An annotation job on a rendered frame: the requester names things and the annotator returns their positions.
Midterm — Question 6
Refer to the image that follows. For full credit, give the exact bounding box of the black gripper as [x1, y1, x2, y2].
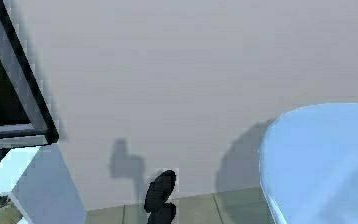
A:
[143, 169, 178, 224]

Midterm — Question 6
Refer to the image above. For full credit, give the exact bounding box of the pale blue bathtub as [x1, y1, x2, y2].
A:
[258, 102, 358, 224]

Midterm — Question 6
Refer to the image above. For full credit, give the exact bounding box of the black framed window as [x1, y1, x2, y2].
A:
[0, 0, 60, 150]

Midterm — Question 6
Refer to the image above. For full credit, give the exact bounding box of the white framed window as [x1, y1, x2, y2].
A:
[0, 146, 43, 224]

